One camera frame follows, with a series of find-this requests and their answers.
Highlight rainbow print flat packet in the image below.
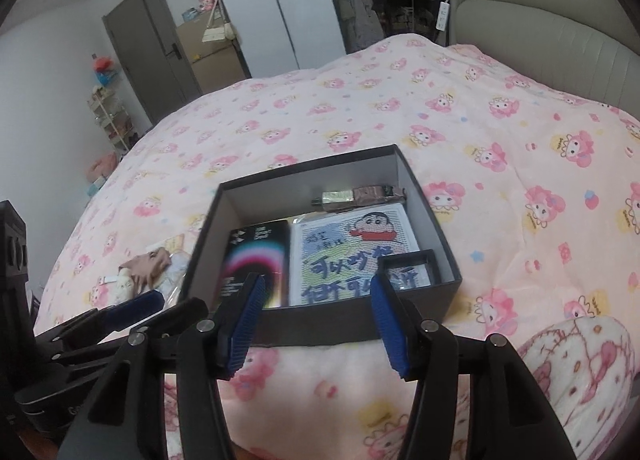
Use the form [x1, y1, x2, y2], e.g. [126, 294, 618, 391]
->
[217, 220, 292, 308]

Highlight pink bag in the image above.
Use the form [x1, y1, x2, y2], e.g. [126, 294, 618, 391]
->
[86, 153, 120, 182]

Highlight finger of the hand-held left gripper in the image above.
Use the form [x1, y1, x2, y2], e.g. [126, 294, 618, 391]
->
[50, 297, 208, 371]
[32, 289, 166, 348]

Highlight grey padded headboard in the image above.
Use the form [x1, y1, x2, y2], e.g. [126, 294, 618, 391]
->
[447, 0, 640, 111]

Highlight cartoon bead painting sheet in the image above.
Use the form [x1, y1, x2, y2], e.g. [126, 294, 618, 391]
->
[290, 204, 421, 307]

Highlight photo card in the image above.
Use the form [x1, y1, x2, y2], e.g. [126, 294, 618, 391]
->
[117, 233, 201, 303]

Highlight brown patterned packet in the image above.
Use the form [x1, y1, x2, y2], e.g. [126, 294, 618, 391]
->
[352, 184, 408, 205]

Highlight pink cartoon print blanket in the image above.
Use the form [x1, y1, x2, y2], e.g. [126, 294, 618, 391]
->
[37, 33, 640, 460]

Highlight small black frame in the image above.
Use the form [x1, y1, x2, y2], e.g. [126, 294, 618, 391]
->
[377, 249, 443, 291]

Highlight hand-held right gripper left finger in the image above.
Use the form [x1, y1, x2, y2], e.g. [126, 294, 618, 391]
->
[57, 274, 267, 460]

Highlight red plush toy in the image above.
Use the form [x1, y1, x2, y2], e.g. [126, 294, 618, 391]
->
[94, 55, 120, 86]

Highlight white shelf rack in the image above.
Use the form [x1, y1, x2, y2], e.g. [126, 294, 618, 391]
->
[87, 85, 138, 151]

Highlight pink cat print blanket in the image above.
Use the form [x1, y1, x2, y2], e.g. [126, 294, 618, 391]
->
[450, 315, 640, 460]

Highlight grey door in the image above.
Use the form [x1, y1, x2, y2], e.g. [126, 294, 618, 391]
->
[102, 0, 201, 127]

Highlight large cardboard carton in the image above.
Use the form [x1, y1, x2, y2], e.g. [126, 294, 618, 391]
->
[175, 15, 251, 94]

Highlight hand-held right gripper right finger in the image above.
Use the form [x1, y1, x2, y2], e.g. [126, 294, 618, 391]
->
[370, 271, 581, 460]

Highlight black cardboard box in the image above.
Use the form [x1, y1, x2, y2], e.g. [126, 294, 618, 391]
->
[179, 144, 462, 346]

